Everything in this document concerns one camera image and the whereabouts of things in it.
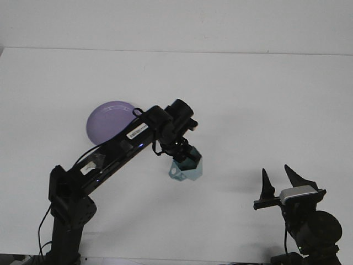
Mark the pale blue hexagonal cup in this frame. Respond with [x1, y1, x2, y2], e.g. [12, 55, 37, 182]
[168, 146, 204, 182]

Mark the purple round plate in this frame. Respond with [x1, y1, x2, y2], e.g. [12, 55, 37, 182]
[86, 99, 139, 146]

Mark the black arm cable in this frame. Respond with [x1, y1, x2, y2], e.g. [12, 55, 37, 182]
[38, 204, 54, 259]
[284, 222, 290, 255]

